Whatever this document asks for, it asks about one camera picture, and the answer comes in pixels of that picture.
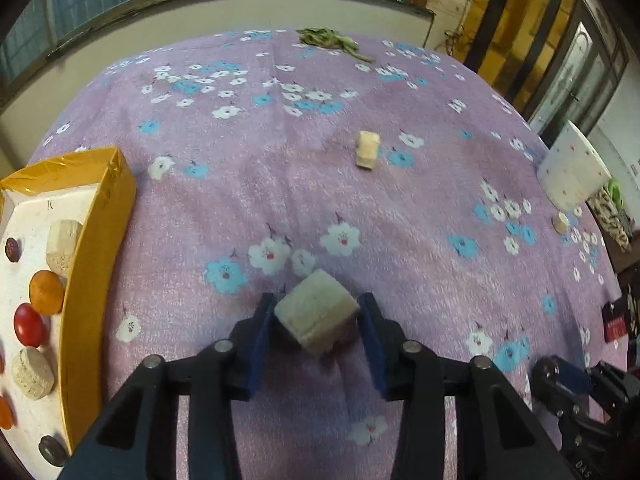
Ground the dark plum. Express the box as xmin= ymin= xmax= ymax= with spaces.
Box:
xmin=4 ymin=237 xmax=21 ymax=263
xmin=38 ymin=434 xmax=68 ymax=468

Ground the large orange mandarin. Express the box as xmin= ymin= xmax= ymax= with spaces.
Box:
xmin=0 ymin=396 xmax=15 ymax=430

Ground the red tomato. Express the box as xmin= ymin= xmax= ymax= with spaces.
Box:
xmin=13 ymin=302 xmax=47 ymax=348

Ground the small sugarcane piece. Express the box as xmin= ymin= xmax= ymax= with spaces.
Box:
xmin=551 ymin=211 xmax=570 ymax=234
xmin=356 ymin=131 xmax=381 ymax=170

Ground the small orange mandarin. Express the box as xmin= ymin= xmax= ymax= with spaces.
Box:
xmin=28 ymin=270 xmax=64 ymax=316

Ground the red black jar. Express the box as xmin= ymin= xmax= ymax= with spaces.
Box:
xmin=601 ymin=292 xmax=639 ymax=342

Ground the white patterned mug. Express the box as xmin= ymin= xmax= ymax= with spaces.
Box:
xmin=537 ymin=122 xmax=612 ymax=212

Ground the yellow rimmed white tray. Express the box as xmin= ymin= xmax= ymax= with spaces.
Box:
xmin=1 ymin=146 xmax=136 ymax=479

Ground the purple floral tablecloth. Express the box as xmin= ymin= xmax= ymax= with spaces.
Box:
xmin=34 ymin=30 xmax=626 ymax=479

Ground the green leafy sprig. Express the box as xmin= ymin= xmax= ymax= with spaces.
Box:
xmin=297 ymin=28 xmax=374 ymax=63

